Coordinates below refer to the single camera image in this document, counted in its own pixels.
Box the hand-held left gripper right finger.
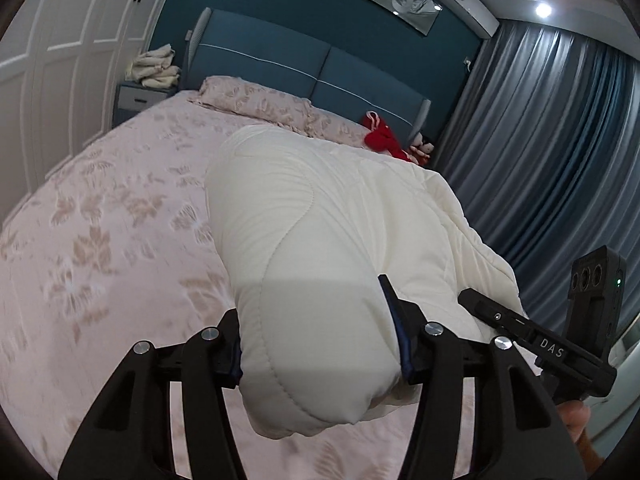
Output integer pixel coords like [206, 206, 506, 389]
[377, 274, 586, 480]

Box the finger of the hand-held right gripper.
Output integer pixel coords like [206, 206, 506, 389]
[457, 287, 540, 349]

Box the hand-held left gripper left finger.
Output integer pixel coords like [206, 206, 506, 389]
[57, 308, 246, 480]

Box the white quilted duvet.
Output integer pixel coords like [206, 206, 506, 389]
[205, 124, 543, 440]

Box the person's right hand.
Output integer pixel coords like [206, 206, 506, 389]
[556, 400, 604, 480]

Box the bed with pink floral bedspread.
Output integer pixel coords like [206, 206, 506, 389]
[0, 76, 541, 480]

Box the grey-blue curtain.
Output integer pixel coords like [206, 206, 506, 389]
[432, 17, 640, 341]

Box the plush toy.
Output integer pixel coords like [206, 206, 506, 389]
[409, 132, 436, 166]

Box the red stuffed toy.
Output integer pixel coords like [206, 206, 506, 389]
[363, 110, 426, 163]

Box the pink floral pillow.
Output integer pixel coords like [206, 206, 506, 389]
[189, 76, 313, 126]
[300, 105, 381, 148]

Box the grey nightstand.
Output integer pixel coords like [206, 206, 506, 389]
[111, 82, 178, 128]

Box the blue padded headboard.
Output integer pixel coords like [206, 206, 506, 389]
[180, 7, 432, 143]

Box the pile of cream cloths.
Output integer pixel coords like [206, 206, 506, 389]
[125, 45, 181, 90]

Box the white air conditioner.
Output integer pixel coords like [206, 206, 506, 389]
[422, 0, 501, 38]

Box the white wardrobe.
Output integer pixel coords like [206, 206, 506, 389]
[0, 0, 173, 221]

